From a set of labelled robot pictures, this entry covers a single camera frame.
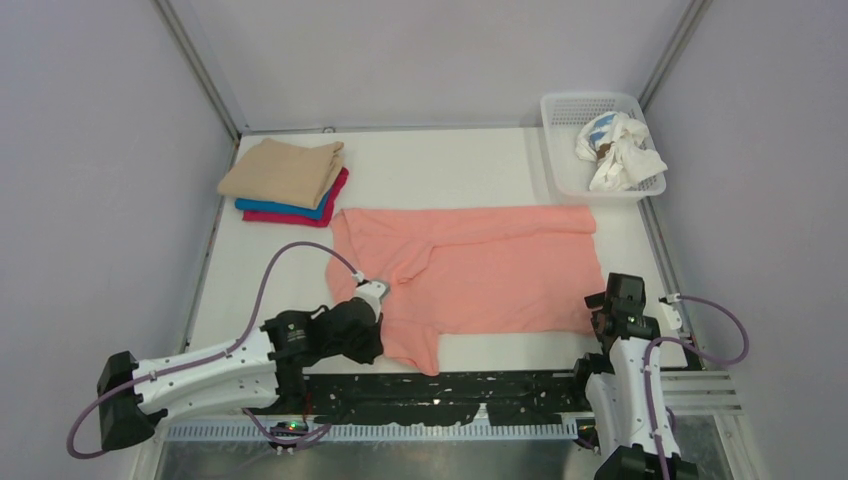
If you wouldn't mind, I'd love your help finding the salmon pink t-shirt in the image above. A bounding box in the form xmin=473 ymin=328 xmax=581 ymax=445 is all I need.
xmin=326 ymin=206 xmax=605 ymax=376

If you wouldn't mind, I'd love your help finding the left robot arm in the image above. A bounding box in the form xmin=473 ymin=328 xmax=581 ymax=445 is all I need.
xmin=97 ymin=296 xmax=383 ymax=452

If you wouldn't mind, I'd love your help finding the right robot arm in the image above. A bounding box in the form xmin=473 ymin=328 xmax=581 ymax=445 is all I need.
xmin=574 ymin=273 xmax=699 ymax=479

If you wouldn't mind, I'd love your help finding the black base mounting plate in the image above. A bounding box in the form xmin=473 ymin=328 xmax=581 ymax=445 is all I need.
xmin=269 ymin=370 xmax=590 ymax=426

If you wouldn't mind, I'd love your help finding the blue folded t-shirt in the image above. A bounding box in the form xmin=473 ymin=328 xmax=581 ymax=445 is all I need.
xmin=234 ymin=192 xmax=335 ymax=220

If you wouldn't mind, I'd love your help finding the magenta folded t-shirt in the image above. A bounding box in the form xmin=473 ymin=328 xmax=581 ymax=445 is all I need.
xmin=234 ymin=168 xmax=349 ymax=228

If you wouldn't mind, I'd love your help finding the white plastic basket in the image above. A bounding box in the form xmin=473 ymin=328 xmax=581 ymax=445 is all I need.
xmin=540 ymin=92 xmax=666 ymax=205

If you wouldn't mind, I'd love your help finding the white crumpled t-shirt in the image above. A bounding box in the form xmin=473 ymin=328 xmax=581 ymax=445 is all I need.
xmin=575 ymin=111 xmax=668 ymax=192

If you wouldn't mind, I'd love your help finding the beige folded t-shirt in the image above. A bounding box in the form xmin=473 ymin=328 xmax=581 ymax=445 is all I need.
xmin=217 ymin=139 xmax=344 ymax=209

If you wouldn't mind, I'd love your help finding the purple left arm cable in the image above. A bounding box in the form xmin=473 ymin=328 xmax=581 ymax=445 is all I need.
xmin=66 ymin=241 xmax=366 ymax=461

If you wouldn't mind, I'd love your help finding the white slotted cable duct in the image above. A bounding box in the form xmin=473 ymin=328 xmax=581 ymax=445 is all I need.
xmin=164 ymin=418 xmax=578 ymax=442

